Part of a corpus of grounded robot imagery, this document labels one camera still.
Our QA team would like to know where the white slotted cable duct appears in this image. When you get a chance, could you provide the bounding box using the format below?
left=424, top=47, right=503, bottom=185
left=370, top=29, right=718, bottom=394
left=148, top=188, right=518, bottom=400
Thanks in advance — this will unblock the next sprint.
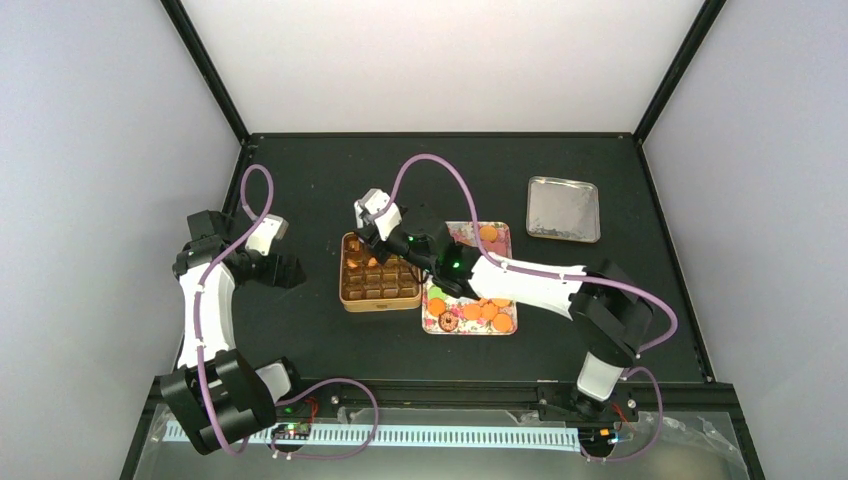
left=162, top=421, right=582, bottom=453

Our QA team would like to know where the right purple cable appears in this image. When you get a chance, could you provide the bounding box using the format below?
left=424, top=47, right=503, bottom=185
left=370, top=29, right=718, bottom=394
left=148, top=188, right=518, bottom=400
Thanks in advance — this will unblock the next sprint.
left=377, top=153, right=680, bottom=464

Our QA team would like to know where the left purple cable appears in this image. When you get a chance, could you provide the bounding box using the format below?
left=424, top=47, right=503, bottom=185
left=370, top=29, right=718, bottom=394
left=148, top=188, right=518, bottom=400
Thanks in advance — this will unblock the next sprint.
left=195, top=164, right=380, bottom=464

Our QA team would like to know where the chocolate donut cookie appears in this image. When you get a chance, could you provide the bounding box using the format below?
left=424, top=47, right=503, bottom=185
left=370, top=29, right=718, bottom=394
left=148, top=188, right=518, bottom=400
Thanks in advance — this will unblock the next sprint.
left=438, top=311, right=460, bottom=333

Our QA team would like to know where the gold cookie tin with tray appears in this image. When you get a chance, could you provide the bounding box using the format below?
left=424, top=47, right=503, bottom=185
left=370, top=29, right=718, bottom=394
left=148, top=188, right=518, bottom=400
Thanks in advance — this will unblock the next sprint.
left=338, top=232, right=423, bottom=313

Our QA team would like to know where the purple cable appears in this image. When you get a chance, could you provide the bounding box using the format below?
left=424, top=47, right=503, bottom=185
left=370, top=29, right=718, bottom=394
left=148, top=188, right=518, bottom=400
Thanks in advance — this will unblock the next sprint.
left=195, top=164, right=380, bottom=464
left=377, top=153, right=680, bottom=464

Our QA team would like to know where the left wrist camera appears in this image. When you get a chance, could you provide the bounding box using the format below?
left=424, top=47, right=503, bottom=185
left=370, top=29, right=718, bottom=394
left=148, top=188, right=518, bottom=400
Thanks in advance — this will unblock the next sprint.
left=245, top=214, right=289, bottom=256

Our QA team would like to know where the green macaron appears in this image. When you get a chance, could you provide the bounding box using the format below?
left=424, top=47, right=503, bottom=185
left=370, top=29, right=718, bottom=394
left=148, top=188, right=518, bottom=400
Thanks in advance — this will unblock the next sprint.
left=427, top=285, right=446, bottom=300

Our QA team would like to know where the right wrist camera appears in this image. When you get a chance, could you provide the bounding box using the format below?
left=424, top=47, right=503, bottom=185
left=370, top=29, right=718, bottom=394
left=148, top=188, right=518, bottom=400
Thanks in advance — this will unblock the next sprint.
left=354, top=188, right=402, bottom=241

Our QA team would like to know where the floral serving tray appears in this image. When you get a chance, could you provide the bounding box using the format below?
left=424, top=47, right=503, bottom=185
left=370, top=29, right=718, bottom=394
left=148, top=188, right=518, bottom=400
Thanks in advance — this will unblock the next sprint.
left=421, top=221, right=518, bottom=336

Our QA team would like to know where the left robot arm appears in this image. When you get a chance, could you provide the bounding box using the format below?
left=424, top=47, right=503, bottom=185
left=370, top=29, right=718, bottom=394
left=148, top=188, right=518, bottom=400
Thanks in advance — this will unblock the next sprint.
left=158, top=210, right=306, bottom=455

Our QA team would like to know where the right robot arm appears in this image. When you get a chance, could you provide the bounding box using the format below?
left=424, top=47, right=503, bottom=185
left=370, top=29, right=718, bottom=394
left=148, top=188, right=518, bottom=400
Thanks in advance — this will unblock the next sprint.
left=354, top=223, right=657, bottom=419

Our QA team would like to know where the silver tin lid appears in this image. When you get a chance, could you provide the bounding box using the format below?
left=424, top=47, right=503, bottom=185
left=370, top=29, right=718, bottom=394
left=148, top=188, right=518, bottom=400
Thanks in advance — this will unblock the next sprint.
left=526, top=176, right=601, bottom=243

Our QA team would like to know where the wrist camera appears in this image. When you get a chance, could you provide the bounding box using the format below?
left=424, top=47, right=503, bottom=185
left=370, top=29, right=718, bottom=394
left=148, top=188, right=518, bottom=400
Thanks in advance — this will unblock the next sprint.
left=354, top=188, right=402, bottom=241
left=245, top=214, right=289, bottom=256

